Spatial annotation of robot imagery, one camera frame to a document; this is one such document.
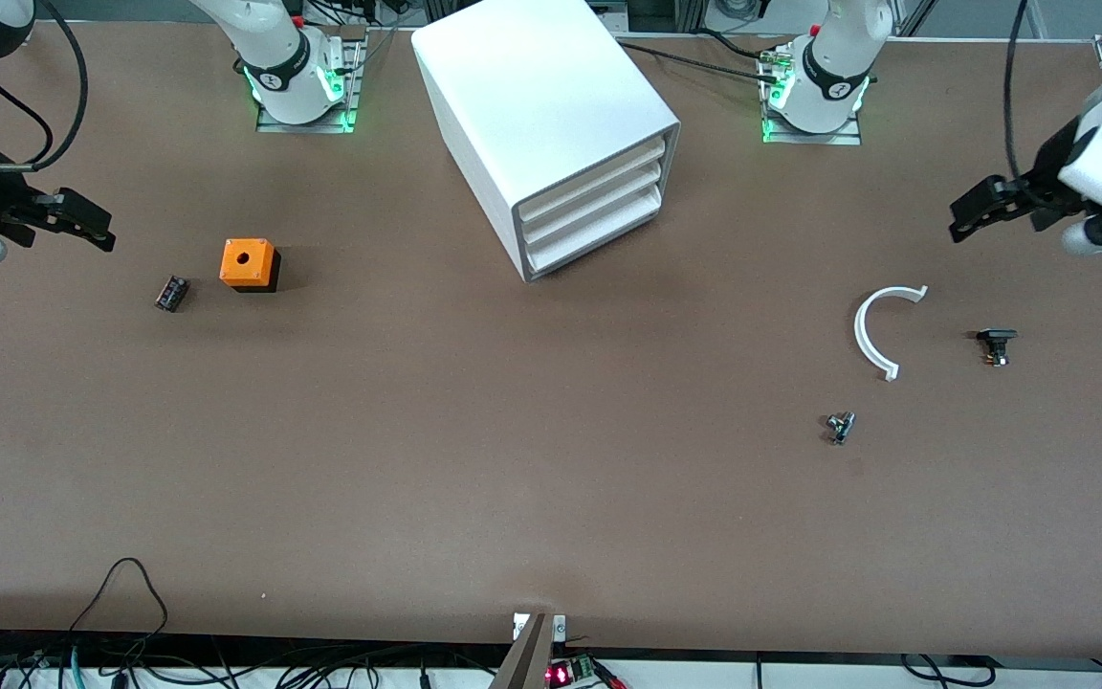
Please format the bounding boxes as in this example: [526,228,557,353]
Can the thin black looped cable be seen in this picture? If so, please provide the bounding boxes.
[68,557,170,640]

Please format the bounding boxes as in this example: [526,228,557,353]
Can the black push button switch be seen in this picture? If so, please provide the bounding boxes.
[977,328,1019,367]

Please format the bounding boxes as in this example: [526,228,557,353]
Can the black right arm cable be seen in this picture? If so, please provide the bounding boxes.
[0,0,90,173]

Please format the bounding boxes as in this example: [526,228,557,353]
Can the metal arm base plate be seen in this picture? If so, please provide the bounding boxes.
[255,27,367,134]
[759,43,864,147]

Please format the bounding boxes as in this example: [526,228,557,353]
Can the orange box with hole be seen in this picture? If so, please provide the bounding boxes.
[219,238,281,294]

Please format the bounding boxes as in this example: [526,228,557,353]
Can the circuit board with red light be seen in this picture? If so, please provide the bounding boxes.
[545,655,611,689]

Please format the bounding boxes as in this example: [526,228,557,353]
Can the white curved plastic clip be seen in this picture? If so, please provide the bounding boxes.
[853,285,930,383]

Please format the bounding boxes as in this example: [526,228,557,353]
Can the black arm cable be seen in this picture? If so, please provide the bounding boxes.
[0,0,90,173]
[1004,0,1049,207]

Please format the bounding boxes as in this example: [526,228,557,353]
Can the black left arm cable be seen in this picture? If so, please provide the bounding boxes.
[1004,0,1049,207]

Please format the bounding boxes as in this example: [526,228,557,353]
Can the black cable across table edge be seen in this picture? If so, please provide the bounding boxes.
[613,29,783,85]

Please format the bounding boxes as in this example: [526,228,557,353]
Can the white lowest cabinet drawer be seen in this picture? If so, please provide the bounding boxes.
[528,203,674,278]

